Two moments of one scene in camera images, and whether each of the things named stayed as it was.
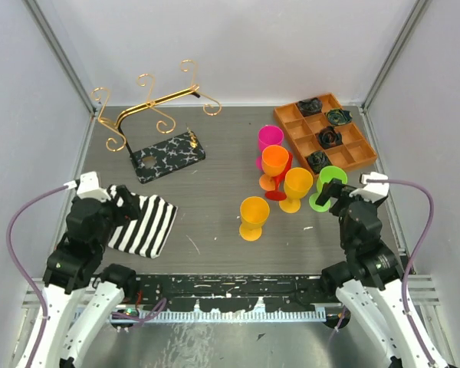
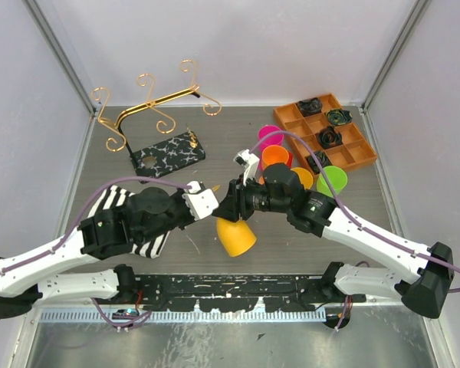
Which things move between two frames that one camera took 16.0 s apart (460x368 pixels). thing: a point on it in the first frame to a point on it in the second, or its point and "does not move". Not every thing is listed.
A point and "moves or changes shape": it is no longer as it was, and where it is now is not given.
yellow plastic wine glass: (254, 211) moves or changes shape
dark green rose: (339, 116) does not move
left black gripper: (130, 210) to (179, 195)
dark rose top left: (308, 106) does not move
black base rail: (233, 293) does not move
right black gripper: (335, 188) to (235, 201)
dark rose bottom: (318, 160) does not move
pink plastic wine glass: (269, 135) does not move
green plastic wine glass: (325, 175) does not move
